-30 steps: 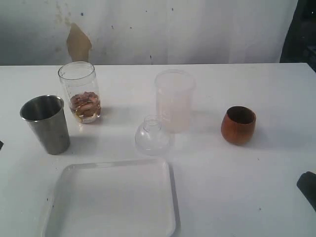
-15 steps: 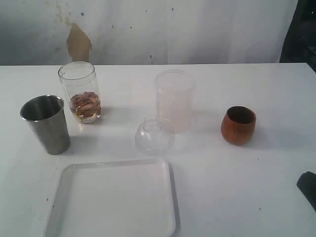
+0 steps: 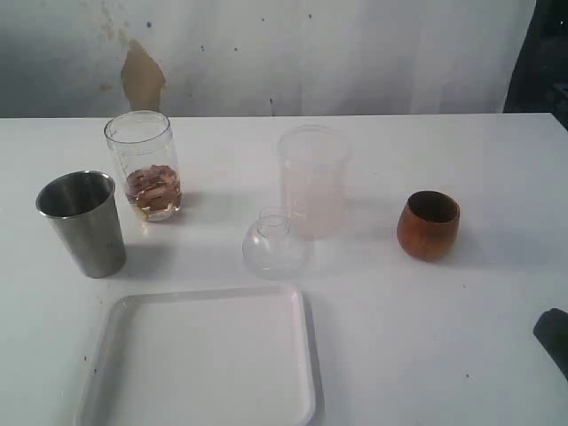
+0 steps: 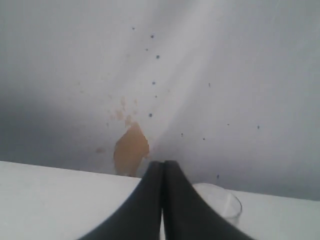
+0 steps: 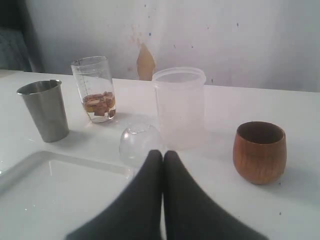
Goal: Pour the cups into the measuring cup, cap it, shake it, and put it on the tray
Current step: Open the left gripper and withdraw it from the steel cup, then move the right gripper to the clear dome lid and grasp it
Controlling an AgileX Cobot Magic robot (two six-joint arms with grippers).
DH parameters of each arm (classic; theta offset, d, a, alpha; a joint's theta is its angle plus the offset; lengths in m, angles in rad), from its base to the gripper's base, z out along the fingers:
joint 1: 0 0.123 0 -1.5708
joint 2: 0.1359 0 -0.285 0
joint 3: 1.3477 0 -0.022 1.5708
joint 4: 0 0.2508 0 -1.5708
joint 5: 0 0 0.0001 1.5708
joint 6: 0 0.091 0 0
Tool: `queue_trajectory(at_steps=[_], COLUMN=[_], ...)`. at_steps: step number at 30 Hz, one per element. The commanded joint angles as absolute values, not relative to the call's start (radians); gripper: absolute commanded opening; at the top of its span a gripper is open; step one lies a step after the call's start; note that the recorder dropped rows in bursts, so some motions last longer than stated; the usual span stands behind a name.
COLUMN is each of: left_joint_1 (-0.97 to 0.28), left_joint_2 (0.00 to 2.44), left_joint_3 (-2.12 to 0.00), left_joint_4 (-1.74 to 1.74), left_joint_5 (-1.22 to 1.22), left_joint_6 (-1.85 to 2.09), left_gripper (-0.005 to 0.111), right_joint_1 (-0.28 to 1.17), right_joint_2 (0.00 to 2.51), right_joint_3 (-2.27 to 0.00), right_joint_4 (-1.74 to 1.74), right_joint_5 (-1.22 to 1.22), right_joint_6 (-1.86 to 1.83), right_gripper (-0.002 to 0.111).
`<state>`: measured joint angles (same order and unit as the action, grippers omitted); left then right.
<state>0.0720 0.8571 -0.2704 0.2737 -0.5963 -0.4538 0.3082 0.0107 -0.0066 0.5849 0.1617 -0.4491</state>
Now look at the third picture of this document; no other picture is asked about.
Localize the brown wooden cup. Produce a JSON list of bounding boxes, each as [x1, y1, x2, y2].
[[396, 190, 461, 262]]

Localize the clear dome strainer lid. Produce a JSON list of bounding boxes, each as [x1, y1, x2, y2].
[[241, 207, 309, 280]]

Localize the stainless steel cup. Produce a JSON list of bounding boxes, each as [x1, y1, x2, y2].
[[35, 170, 126, 279]]

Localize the clear plastic shaker cup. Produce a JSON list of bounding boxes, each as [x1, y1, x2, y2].
[[104, 110, 182, 222]]

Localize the translucent plastic container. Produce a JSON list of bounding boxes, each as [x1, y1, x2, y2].
[[277, 124, 351, 240]]

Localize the white square tray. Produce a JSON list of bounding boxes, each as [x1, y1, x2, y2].
[[75, 285, 316, 425]]

